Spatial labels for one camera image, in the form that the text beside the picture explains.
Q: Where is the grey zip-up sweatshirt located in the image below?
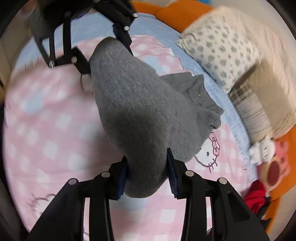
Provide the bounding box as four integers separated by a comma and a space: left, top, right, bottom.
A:
89, 37, 223, 198

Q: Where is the red garment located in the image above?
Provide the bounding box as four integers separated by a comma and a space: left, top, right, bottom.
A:
244, 179, 266, 214

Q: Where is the light blue bed sheet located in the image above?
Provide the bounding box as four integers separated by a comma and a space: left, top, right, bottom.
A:
14, 11, 258, 176

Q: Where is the pink strawberry bear plush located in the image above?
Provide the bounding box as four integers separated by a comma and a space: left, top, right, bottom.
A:
257, 141, 290, 192

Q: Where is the small white lamb plush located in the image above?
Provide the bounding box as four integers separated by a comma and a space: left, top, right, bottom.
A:
249, 136, 275, 165

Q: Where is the pink checkered Hello Kitty blanket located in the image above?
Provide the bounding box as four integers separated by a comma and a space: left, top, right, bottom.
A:
4, 41, 250, 240

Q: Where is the blue floral white pillow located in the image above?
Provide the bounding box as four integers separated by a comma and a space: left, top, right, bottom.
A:
176, 16, 261, 93

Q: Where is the beige patchwork pillow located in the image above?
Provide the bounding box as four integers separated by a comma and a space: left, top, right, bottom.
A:
228, 61, 295, 143

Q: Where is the large pink striped pillow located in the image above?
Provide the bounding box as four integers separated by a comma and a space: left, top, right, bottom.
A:
182, 5, 296, 112

